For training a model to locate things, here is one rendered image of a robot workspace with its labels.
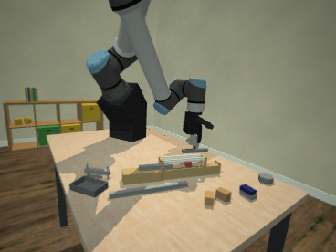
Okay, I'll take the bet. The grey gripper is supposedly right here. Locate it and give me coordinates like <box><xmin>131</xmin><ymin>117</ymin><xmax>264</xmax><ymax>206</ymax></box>
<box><xmin>183</xmin><ymin>111</ymin><xmax>202</xmax><ymax>152</ymax></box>

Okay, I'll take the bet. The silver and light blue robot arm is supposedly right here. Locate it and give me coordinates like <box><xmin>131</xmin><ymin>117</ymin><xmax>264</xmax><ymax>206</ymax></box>
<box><xmin>86</xmin><ymin>0</ymin><xmax>206</xmax><ymax>115</ymax></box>

